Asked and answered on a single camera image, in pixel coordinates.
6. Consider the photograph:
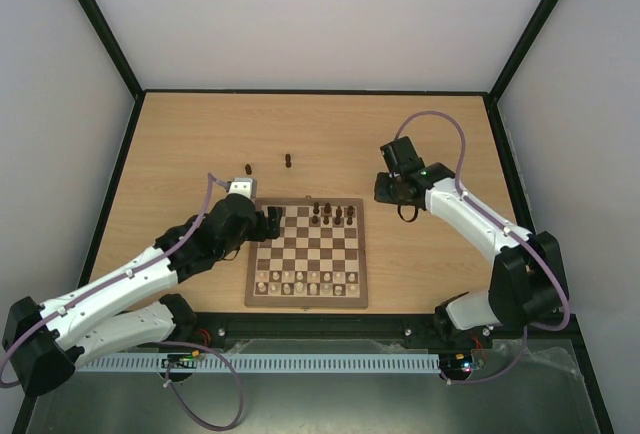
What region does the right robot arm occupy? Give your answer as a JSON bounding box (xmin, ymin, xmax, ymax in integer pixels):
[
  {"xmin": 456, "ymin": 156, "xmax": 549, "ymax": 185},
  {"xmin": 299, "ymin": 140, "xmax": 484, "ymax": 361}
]
[{"xmin": 374, "ymin": 163, "xmax": 570, "ymax": 346}]

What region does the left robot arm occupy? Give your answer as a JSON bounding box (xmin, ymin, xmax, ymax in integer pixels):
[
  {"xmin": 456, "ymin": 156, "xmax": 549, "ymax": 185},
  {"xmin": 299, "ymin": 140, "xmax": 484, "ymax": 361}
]
[{"xmin": 1, "ymin": 193, "xmax": 283, "ymax": 397}]

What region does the light chess pieces row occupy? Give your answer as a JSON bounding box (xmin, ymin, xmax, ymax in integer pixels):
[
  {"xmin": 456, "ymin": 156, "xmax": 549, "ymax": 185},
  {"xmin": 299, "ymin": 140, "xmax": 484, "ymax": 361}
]
[{"xmin": 251, "ymin": 271, "xmax": 366, "ymax": 300}]

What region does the wooden chess board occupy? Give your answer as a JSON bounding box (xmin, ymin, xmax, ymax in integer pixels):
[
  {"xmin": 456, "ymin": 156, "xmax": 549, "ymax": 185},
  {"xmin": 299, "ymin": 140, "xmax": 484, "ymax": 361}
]
[{"xmin": 245, "ymin": 198, "xmax": 368, "ymax": 309}]

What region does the black aluminium frame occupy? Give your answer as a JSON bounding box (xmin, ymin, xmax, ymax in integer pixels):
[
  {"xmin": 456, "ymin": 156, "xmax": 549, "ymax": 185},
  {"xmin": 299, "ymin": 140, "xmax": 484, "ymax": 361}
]
[{"xmin": 9, "ymin": 0, "xmax": 615, "ymax": 434}]

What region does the grey slotted cable duct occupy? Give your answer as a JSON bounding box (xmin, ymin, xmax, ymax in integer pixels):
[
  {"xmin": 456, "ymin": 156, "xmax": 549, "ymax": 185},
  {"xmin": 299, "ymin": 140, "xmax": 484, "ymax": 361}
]
[{"xmin": 80, "ymin": 352, "xmax": 441, "ymax": 374}]

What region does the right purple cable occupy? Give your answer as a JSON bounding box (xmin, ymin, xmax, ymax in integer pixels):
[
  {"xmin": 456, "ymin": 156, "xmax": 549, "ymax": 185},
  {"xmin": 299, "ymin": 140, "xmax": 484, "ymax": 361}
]
[{"xmin": 396, "ymin": 111, "xmax": 571, "ymax": 386}]

